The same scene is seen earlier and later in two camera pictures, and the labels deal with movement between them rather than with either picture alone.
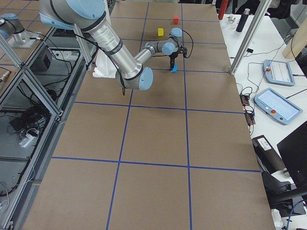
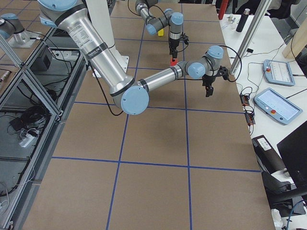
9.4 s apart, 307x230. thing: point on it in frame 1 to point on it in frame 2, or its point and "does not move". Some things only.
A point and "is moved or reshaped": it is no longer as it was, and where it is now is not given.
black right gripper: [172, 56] to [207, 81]
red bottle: [222, 8] does not move
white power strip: [26, 141] does not move
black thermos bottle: [242, 20] does not move
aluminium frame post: [251, 35] does not move
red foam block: [175, 20] is moved or reshaped
